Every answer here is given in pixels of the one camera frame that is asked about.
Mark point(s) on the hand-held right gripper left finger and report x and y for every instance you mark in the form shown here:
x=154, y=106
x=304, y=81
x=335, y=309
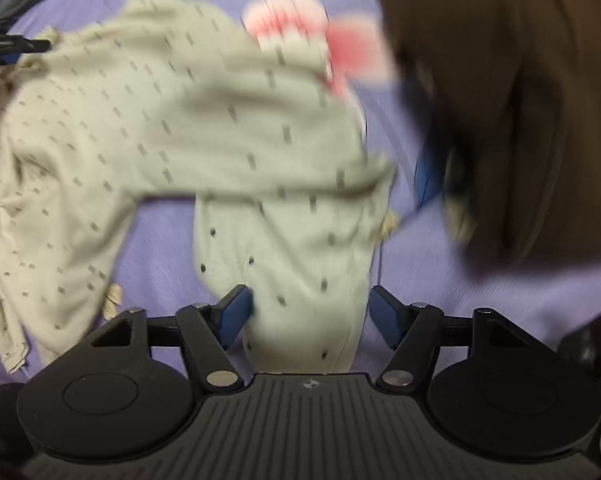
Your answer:
x=230, y=317

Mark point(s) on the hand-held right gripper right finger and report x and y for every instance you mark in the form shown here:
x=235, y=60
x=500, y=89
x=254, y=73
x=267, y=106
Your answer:
x=385, y=317

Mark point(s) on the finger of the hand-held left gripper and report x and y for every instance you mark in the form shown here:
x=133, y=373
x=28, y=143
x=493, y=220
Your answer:
x=10, y=46

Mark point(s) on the beige dotted small shirt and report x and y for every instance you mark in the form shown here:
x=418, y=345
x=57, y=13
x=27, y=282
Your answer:
x=155, y=110

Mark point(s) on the purple floral bed sheet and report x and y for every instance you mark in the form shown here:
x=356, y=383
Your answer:
x=160, y=245

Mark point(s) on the dark brown garment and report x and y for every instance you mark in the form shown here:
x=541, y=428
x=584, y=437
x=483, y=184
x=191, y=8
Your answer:
x=530, y=85

